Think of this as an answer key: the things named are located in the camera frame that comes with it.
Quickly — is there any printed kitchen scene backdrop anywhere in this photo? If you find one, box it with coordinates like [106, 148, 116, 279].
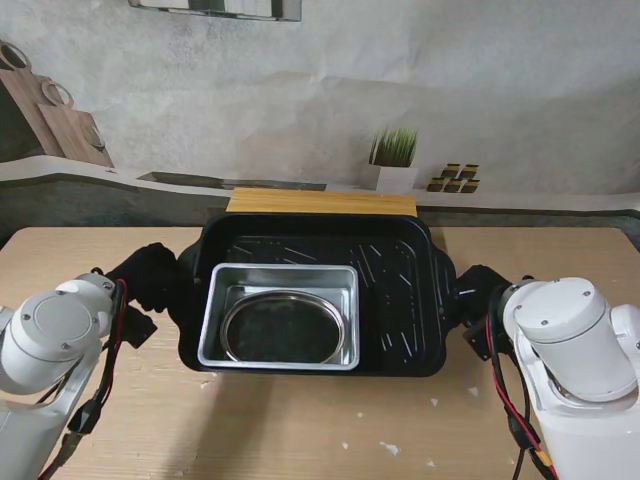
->
[0, 0, 640, 251]

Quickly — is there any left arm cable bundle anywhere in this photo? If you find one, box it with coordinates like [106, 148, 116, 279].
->
[39, 278, 129, 480]

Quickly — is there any wooden shelf with white legs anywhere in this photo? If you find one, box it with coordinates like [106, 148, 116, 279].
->
[225, 187, 419, 219]

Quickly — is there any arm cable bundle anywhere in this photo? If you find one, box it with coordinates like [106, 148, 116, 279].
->
[39, 278, 129, 480]
[486, 284, 559, 480]

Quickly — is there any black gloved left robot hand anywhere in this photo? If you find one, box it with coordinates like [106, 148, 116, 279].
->
[106, 241, 187, 314]

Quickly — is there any silver rectangular baking pan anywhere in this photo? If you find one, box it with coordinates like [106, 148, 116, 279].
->
[197, 262, 362, 372]

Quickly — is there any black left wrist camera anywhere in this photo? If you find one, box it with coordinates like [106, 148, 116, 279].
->
[117, 301, 159, 349]

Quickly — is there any oval stainless steel tray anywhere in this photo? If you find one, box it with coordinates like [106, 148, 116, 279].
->
[219, 288, 349, 363]

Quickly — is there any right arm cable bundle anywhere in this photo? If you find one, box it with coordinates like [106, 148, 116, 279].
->
[486, 284, 559, 480]

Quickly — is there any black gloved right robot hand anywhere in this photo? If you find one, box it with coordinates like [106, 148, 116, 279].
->
[451, 264, 514, 329]

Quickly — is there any large black baking tray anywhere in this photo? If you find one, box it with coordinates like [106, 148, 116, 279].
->
[176, 213, 459, 377]

